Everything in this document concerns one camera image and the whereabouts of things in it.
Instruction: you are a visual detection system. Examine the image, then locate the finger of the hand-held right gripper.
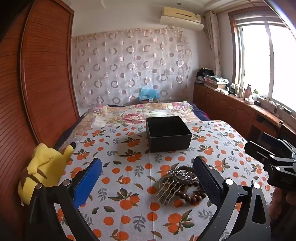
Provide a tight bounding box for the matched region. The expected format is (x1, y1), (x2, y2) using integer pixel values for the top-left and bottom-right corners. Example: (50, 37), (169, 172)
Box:
(244, 141), (281, 164)
(261, 133), (296, 160)

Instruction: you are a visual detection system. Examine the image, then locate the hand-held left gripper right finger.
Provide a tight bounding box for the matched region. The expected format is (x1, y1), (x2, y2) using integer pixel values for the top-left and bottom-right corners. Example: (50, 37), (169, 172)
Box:
(193, 156), (271, 241)

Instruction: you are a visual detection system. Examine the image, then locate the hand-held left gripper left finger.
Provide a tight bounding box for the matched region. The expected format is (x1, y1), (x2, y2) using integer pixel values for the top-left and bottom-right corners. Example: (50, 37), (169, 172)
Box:
(25, 158), (102, 241)

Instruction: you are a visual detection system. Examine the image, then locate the brown wooden bead bracelet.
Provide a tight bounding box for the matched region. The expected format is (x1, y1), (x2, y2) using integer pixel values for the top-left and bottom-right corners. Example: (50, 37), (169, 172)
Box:
(179, 181), (207, 205)

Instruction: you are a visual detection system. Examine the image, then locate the dark ornate metal bangle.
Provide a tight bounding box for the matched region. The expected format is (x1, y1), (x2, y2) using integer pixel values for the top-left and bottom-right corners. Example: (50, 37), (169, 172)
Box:
(172, 166), (199, 186)

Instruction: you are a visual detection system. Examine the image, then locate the metal hair comb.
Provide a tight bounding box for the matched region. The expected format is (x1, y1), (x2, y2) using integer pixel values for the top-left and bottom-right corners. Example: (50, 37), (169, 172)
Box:
(155, 170), (185, 204)

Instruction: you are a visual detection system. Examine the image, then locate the black square box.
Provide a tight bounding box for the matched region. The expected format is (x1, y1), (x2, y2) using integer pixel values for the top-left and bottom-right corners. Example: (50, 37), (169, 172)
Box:
(146, 116), (192, 153)

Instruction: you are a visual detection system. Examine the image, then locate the person's right hand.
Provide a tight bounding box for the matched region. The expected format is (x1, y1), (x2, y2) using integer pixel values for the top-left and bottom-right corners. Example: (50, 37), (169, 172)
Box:
(270, 185), (296, 219)

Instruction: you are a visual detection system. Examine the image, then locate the orange fruit print cloth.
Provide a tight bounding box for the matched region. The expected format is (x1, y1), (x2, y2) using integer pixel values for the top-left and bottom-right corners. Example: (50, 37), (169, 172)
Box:
(53, 119), (275, 241)

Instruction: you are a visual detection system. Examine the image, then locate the yellow plush toy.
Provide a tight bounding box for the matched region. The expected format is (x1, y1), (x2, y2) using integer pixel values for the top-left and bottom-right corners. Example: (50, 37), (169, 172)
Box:
(18, 143), (77, 207)

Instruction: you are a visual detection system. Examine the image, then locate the wooden side cabinet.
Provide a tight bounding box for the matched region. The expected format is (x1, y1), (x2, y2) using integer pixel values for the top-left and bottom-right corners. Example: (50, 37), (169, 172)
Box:
(193, 83), (296, 139)

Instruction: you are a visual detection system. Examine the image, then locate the row of small bottles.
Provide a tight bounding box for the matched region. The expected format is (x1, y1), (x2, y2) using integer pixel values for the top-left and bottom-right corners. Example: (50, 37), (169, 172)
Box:
(230, 83), (245, 96)

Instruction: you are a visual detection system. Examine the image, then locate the dark blue bed sheet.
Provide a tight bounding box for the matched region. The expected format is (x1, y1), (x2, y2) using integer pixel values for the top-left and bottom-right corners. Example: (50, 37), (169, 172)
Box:
(192, 102), (211, 121)

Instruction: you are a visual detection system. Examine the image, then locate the floral quilt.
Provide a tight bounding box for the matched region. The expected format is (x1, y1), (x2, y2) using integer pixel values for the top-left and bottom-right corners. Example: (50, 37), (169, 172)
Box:
(80, 101), (201, 130)

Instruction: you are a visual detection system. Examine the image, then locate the blue plastic bag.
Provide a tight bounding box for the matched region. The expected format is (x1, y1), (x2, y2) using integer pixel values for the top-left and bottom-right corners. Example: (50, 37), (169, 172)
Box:
(138, 88), (160, 102)

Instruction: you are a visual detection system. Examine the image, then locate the white window curtain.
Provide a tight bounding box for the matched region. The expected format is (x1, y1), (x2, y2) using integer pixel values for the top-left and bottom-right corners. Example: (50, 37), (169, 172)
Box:
(205, 10), (222, 77)

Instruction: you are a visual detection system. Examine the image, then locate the wooden wardrobe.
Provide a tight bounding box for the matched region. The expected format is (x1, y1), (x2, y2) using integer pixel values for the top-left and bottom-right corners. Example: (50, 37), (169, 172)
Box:
(0, 0), (80, 232)

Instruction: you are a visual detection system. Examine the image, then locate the white air conditioner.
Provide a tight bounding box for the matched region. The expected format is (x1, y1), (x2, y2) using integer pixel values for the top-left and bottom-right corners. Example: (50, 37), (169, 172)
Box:
(159, 6), (205, 30)

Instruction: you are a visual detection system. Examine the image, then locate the wooden frame window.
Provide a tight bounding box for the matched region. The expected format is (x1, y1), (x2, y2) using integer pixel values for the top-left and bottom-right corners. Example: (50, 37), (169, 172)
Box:
(228, 9), (296, 112)

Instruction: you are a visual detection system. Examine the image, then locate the circle pattern wall cloth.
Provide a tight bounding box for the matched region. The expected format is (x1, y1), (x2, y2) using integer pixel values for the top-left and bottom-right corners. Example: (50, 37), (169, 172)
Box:
(72, 27), (193, 108)

